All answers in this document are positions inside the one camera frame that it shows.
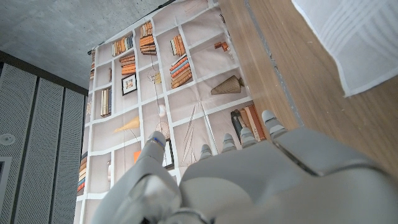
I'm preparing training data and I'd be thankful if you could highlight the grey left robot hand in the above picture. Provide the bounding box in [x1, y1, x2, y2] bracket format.
[90, 110, 398, 224]

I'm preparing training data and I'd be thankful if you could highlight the white cloth napkin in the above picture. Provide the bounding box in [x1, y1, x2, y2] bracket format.
[291, 0, 398, 98]

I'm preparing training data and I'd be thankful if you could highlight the printed bookshelf backdrop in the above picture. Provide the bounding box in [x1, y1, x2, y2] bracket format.
[73, 0, 269, 224]

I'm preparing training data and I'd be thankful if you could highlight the round white wall fixture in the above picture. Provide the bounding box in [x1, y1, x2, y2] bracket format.
[0, 133, 17, 146]

